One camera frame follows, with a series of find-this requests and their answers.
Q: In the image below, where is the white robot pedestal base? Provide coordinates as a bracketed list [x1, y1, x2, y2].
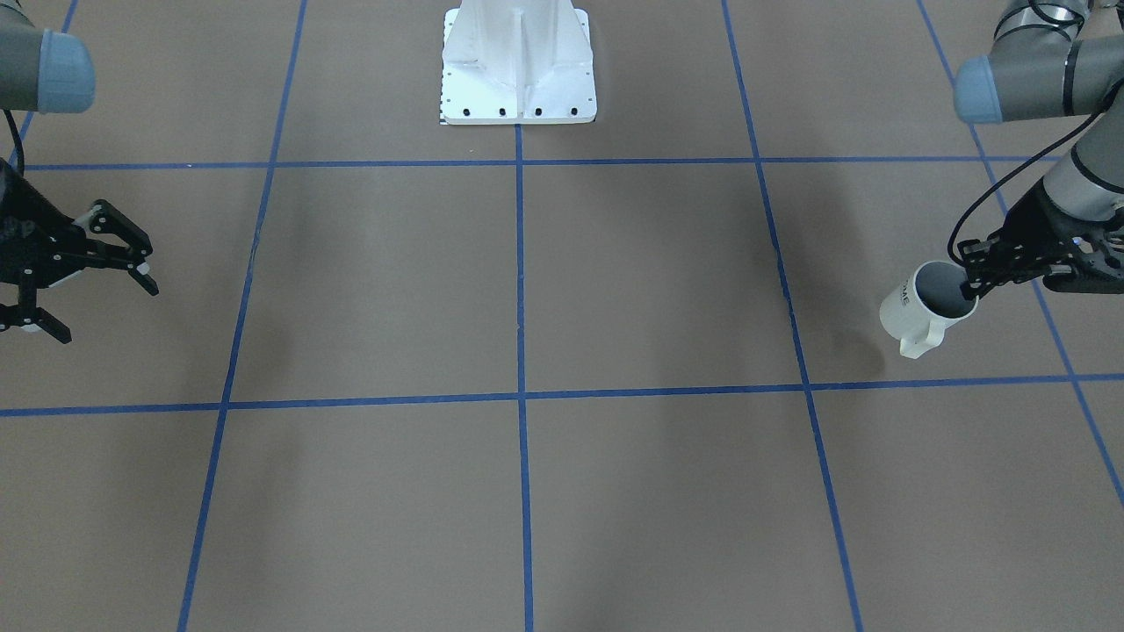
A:
[439, 1, 598, 126]

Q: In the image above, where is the white mug grey inside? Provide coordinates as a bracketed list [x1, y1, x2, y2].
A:
[878, 261, 978, 359]

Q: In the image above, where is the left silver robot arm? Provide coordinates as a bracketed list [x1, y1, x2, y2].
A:
[948, 1, 1123, 300]

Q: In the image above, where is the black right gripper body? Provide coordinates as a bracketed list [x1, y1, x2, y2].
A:
[1, 161, 79, 288]

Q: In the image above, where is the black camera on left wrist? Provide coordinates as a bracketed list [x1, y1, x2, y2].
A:
[1042, 236, 1123, 295]

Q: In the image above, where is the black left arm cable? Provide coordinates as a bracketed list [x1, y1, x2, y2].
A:
[948, 0, 1124, 264]

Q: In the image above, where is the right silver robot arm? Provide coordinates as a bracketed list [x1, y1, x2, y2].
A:
[1, 1, 158, 344]

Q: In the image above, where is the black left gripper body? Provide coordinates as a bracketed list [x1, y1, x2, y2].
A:
[992, 184, 1121, 279]

